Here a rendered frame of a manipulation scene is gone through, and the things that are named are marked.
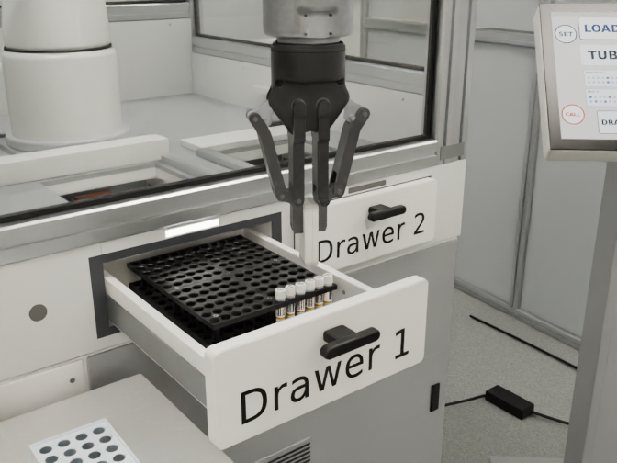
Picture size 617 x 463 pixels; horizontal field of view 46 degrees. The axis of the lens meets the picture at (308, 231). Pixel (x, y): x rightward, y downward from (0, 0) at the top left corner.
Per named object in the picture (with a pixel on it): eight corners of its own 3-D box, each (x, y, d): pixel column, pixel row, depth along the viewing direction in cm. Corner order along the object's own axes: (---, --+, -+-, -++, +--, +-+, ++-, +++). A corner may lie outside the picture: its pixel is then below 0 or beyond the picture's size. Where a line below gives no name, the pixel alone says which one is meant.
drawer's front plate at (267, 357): (423, 361, 89) (429, 277, 85) (217, 453, 72) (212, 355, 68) (413, 355, 90) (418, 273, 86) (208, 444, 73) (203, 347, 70)
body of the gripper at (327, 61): (273, 43, 68) (274, 141, 71) (360, 41, 70) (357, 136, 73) (259, 37, 75) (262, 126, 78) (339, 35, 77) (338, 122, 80)
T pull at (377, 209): (407, 213, 116) (407, 205, 115) (372, 222, 112) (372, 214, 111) (391, 208, 118) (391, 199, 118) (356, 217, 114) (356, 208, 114)
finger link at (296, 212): (303, 187, 77) (275, 189, 76) (303, 232, 79) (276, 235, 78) (300, 184, 78) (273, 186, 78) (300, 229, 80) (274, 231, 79)
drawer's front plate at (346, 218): (434, 239, 127) (438, 178, 124) (301, 281, 111) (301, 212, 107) (427, 236, 129) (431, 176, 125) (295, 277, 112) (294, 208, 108)
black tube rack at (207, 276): (336, 331, 92) (337, 284, 90) (215, 376, 82) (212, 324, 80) (241, 275, 109) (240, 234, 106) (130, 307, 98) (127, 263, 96)
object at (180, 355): (404, 348, 88) (406, 302, 86) (221, 425, 74) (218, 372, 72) (229, 251, 118) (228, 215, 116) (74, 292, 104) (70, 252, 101)
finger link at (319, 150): (308, 95, 77) (320, 94, 77) (310, 197, 80) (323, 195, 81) (317, 100, 73) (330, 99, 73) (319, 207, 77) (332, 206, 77)
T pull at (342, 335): (381, 340, 77) (381, 328, 77) (326, 362, 73) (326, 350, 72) (358, 327, 80) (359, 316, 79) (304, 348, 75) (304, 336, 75)
